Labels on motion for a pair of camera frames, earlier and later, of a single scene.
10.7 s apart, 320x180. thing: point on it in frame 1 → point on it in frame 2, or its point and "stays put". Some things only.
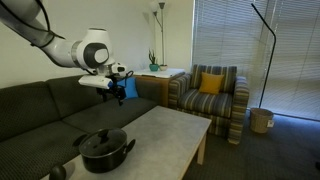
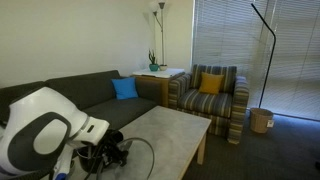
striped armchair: x=214 y=93 stays put
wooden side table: x=163 y=76 stays put
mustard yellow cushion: x=210 y=83 stays put
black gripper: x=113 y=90 → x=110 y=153
